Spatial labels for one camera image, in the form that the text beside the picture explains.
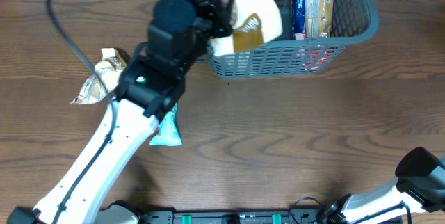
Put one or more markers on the beige mushroom snack bag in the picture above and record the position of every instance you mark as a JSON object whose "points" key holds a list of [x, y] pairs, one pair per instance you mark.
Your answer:
{"points": [[254, 23]]}

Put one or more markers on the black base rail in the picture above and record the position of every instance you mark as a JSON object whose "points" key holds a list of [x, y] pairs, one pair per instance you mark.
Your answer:
{"points": [[243, 217]]}

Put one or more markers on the orange noodle packet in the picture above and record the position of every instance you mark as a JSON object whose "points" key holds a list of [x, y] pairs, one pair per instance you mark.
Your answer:
{"points": [[318, 18]]}

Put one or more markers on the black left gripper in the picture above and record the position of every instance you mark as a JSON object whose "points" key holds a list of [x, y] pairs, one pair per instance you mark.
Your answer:
{"points": [[221, 14]]}

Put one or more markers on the blue tissue pack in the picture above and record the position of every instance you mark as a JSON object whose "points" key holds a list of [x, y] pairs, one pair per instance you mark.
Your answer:
{"points": [[299, 19]]}

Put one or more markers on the teal packet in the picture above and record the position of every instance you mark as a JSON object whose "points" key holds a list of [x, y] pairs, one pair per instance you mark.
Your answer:
{"points": [[168, 132]]}

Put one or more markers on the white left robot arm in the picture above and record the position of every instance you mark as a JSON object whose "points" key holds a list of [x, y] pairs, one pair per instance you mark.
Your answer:
{"points": [[147, 89]]}

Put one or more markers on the grey plastic basket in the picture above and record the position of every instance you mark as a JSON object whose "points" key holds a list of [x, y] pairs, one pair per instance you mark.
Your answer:
{"points": [[353, 21]]}

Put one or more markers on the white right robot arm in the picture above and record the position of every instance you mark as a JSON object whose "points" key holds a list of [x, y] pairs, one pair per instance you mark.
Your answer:
{"points": [[418, 187]]}

